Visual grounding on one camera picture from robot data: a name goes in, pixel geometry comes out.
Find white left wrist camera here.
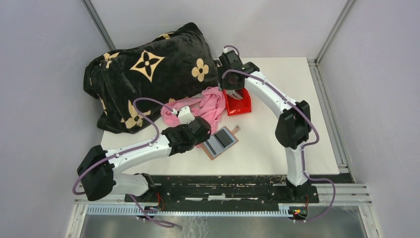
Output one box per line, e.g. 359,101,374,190
177,106,195,124

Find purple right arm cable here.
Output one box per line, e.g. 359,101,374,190
221,45,336,223

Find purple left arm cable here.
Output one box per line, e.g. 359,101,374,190
72,97,179,229

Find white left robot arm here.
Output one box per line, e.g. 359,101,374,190
73,117,211,202

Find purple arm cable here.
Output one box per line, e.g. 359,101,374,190
72,97,179,229
221,45,336,223

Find black floral blanket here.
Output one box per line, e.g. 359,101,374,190
83,22,219,134

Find blue slotted cable duct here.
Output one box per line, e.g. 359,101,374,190
86,205,309,218

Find aluminium frame rails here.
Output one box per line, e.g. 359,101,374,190
74,182,373,206

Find black credit card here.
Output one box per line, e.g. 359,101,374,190
214,128,238,149

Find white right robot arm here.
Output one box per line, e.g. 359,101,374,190
218,50,312,202

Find tan leather card holder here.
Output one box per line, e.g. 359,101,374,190
199,125,240,160

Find red plastic bin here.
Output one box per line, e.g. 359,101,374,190
223,89,252,116

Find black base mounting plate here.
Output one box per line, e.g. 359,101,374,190
135,175,319,212

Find pink cloth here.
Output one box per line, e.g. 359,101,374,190
166,87,226,134

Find stack of credit cards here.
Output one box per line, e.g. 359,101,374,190
226,90,244,100

